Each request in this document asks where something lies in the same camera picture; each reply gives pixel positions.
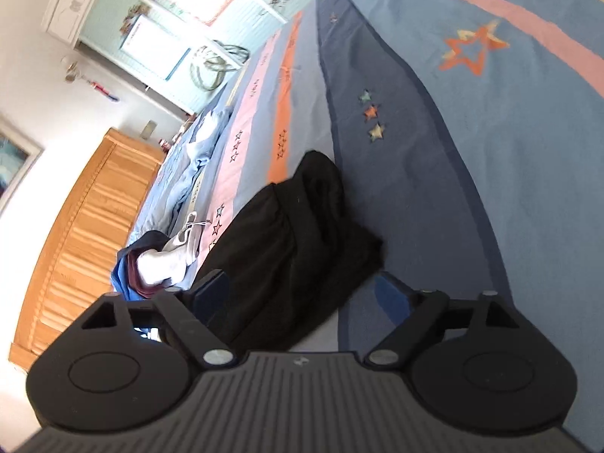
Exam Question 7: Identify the striped star bedsheet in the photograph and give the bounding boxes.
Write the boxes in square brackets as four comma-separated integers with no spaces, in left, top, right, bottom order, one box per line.
[169,0,603,451]

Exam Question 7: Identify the grey sweatpants with drawstring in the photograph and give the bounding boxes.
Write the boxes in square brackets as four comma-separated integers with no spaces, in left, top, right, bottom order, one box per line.
[161,212,211,283]

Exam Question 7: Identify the hanging wall ornament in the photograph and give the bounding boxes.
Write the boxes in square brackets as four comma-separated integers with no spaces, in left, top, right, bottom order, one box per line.
[62,56,120,102]

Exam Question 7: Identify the framed wall picture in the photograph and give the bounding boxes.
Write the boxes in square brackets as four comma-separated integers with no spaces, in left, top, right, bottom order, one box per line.
[0,116,44,212]

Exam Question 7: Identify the blue garment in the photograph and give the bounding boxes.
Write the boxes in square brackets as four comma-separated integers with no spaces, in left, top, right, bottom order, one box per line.
[109,257,143,302]

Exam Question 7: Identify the black trousers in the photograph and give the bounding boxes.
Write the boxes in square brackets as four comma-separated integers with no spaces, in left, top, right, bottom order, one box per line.
[197,151,383,353]

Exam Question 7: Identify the dark navy garment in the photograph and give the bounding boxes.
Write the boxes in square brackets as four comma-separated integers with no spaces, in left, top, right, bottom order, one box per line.
[117,230,169,262]

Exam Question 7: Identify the light blue sweatpants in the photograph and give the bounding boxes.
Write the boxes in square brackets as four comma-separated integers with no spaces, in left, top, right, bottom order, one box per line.
[127,108,233,242]

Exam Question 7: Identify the wooden headboard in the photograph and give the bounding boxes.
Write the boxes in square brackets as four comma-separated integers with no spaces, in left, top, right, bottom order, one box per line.
[8,129,165,370]

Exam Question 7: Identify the teal sliding wardrobe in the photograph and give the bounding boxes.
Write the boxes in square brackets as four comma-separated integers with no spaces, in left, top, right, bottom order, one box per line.
[42,0,311,115]

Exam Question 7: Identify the maroon garment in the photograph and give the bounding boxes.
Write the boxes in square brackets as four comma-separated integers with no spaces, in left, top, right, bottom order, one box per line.
[125,248,172,300]

